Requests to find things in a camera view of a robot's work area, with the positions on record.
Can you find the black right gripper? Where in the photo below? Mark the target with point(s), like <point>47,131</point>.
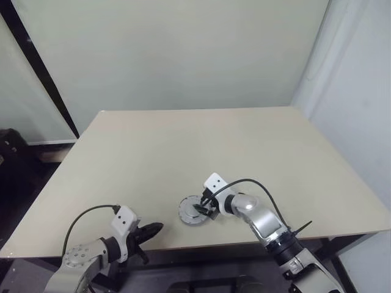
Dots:
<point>214,206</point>

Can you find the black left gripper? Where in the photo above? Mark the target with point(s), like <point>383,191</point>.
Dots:
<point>133,239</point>

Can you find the silver round motor lid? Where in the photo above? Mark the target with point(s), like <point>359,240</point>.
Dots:
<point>188,213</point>

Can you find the round motor housing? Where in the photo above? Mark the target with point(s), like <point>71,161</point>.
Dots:
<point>195,223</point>

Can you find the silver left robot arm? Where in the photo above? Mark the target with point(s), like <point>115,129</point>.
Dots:
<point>79,253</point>

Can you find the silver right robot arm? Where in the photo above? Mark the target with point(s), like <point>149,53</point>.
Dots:
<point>265,219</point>

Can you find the black bag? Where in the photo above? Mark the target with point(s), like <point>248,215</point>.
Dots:
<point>12,146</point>

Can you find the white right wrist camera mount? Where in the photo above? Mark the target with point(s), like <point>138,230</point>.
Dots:
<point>215,181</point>

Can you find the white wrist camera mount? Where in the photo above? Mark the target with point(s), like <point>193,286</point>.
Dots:
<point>215,181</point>
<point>122,219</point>

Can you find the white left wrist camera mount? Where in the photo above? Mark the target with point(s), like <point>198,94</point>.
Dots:
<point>122,219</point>

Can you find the white wall conduit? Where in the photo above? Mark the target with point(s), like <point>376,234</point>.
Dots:
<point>311,68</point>

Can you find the black diagonal frame post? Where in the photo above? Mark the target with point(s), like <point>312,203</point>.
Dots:
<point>42,73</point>

